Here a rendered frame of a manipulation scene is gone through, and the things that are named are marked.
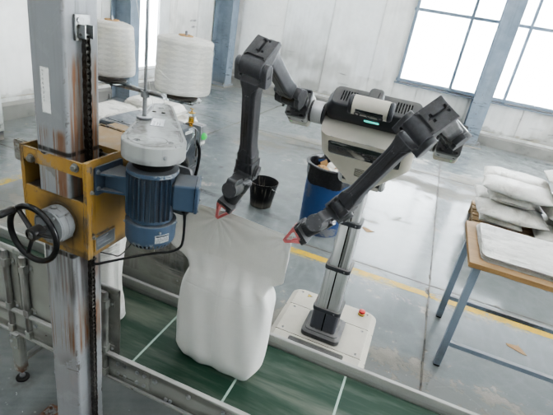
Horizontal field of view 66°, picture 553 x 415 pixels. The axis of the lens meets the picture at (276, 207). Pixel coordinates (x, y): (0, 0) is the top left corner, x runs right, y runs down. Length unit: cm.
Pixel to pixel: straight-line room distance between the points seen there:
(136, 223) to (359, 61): 844
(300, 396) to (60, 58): 149
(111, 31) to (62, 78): 25
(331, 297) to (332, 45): 778
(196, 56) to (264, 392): 132
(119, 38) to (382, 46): 822
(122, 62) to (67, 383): 115
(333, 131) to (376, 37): 773
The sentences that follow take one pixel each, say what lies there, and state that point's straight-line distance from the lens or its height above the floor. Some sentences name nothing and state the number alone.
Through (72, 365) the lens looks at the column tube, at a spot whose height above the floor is 56.
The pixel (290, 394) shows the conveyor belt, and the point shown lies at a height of 38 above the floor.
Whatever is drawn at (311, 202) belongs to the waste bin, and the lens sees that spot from 381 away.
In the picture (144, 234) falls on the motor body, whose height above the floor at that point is 115.
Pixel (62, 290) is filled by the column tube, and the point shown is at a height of 87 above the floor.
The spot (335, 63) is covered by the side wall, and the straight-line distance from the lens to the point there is 960.
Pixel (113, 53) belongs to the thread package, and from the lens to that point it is 144.
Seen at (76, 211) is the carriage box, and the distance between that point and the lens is 137.
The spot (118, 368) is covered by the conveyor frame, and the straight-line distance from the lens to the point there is 202.
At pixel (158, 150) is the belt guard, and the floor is 141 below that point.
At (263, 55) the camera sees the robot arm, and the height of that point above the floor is 167.
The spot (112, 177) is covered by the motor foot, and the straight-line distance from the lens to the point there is 134.
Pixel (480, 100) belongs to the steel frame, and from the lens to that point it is 897.
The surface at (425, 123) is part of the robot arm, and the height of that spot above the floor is 159.
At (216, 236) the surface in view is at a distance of 169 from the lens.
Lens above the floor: 180
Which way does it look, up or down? 25 degrees down
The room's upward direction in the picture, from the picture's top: 10 degrees clockwise
